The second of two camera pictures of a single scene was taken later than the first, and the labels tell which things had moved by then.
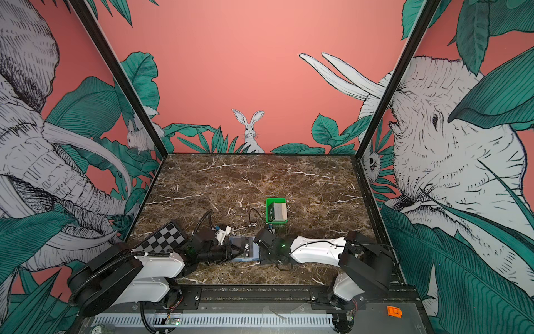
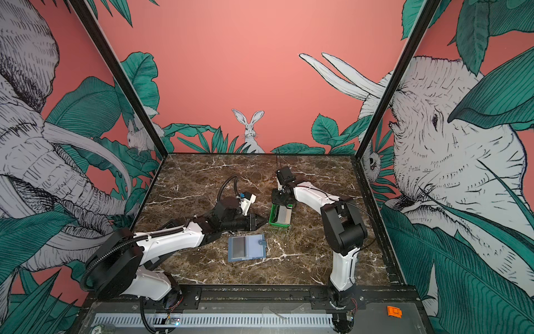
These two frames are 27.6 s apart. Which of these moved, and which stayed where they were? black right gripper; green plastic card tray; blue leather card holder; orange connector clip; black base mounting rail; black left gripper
Moved: green plastic card tray; black right gripper; black left gripper
Stayed: blue leather card holder; black base mounting rail; orange connector clip
